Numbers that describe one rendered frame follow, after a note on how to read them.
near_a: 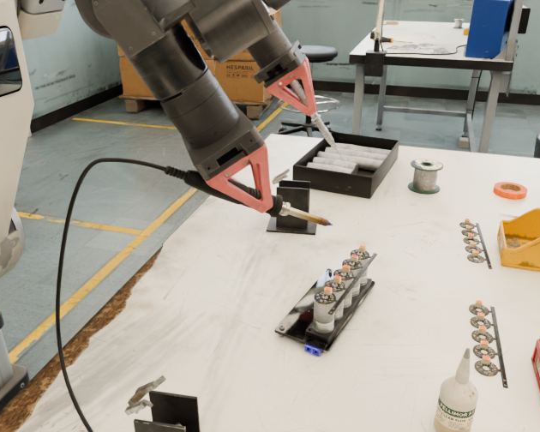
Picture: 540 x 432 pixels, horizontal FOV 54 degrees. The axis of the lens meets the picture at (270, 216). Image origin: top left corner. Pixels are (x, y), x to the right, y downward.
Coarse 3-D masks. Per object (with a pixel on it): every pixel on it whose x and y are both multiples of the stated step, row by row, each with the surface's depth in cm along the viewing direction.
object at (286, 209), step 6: (288, 204) 57; (282, 210) 57; (288, 210) 57; (294, 210) 58; (300, 210) 58; (300, 216) 58; (306, 216) 58; (312, 216) 59; (318, 222) 59; (324, 222) 59
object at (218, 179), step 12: (264, 144) 50; (228, 156) 51; (240, 156) 50; (252, 156) 50; (264, 156) 51; (228, 168) 50; (240, 168) 52; (264, 168) 52; (216, 180) 50; (264, 180) 53; (228, 192) 52; (240, 192) 53; (264, 192) 54; (252, 204) 54; (264, 204) 55
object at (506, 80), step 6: (516, 42) 226; (516, 48) 225; (504, 54) 228; (516, 54) 226; (498, 60) 229; (504, 60) 228; (510, 72) 233; (504, 78) 233; (510, 78) 230; (504, 84) 234; (504, 90) 235
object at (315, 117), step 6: (294, 84) 80; (294, 90) 80; (300, 90) 80; (300, 96) 80; (306, 102) 81; (312, 120) 82; (318, 120) 82; (318, 126) 82; (324, 126) 82; (324, 132) 82; (330, 138) 83
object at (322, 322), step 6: (318, 306) 61; (324, 306) 60; (330, 306) 60; (318, 312) 61; (324, 312) 61; (318, 318) 61; (324, 318) 61; (330, 318) 61; (318, 324) 62; (324, 324) 61; (330, 324) 62; (318, 330) 62; (324, 330) 62; (330, 330) 62
